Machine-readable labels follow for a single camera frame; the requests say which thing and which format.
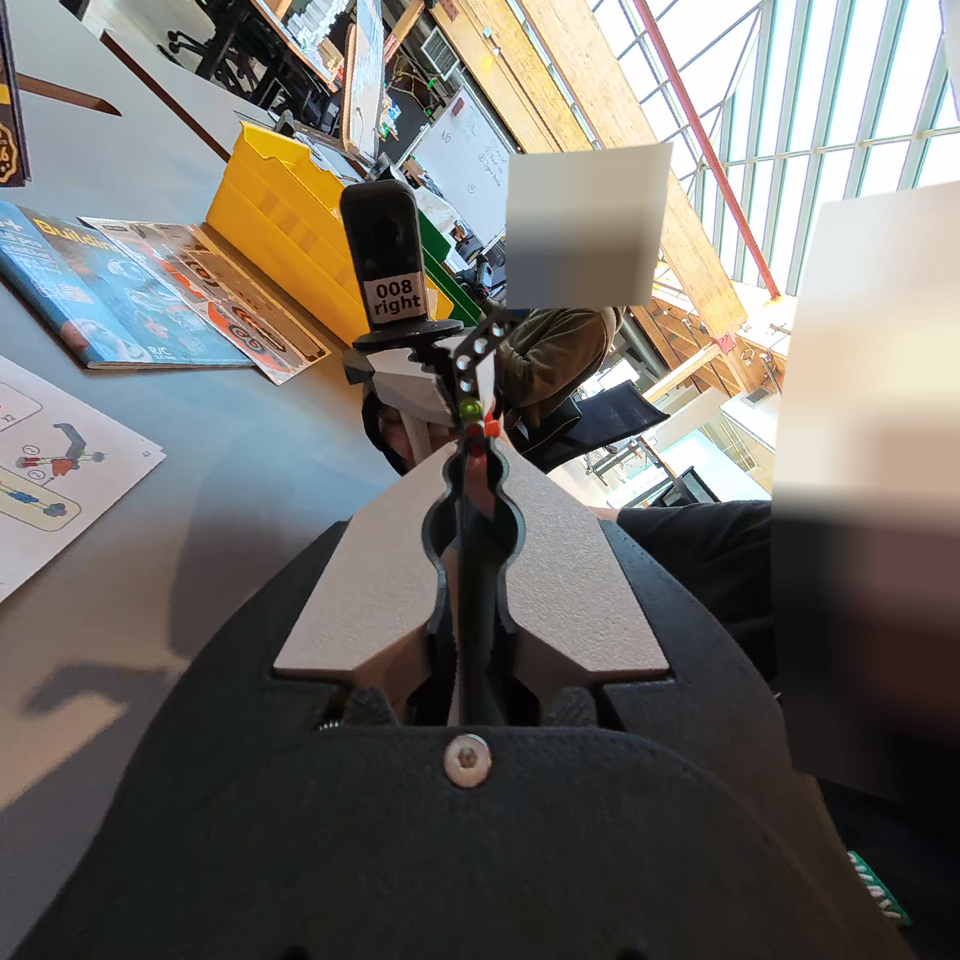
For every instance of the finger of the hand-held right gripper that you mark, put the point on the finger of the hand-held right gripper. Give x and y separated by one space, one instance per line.
486 375
409 382

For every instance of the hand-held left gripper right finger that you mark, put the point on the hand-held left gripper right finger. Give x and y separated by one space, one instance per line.
577 600

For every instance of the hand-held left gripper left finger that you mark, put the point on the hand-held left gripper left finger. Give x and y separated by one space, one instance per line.
367 600

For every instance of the grey bent beam with pins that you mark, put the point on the grey bent beam with pins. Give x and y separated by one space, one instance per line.
487 336

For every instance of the person's right forearm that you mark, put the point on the person's right forearm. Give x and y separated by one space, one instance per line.
600 514

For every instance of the person's right hand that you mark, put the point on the person's right hand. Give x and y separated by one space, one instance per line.
397 442

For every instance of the green storage bin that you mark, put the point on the green storage bin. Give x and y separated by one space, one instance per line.
442 262

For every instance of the yellow storage bin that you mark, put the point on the yellow storage bin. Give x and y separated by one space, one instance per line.
277 225

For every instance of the whiteboard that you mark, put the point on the whiteboard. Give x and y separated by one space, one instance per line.
465 150

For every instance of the person's black shirt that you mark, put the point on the person's black shirt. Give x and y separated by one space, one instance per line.
697 570

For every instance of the dark mesh office chair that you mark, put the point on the dark mesh office chair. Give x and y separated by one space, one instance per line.
607 420

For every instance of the white paper sign board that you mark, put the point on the white paper sign board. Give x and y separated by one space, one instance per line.
367 75

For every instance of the black framed screen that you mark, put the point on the black framed screen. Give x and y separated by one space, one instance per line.
686 487

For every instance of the robot sticker sheet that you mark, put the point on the robot sticker sheet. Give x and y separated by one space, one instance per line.
240 315

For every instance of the white air vent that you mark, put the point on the white air vent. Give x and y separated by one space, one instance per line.
441 52

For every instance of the blue closed manual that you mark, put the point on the blue closed manual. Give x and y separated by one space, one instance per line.
97 292

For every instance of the red pipe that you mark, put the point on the red pipe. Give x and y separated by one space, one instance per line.
705 142

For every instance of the open instruction booklet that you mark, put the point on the open instruction booklet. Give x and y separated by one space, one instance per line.
60 465

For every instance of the blue robot kit box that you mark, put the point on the blue robot kit box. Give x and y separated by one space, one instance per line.
11 90

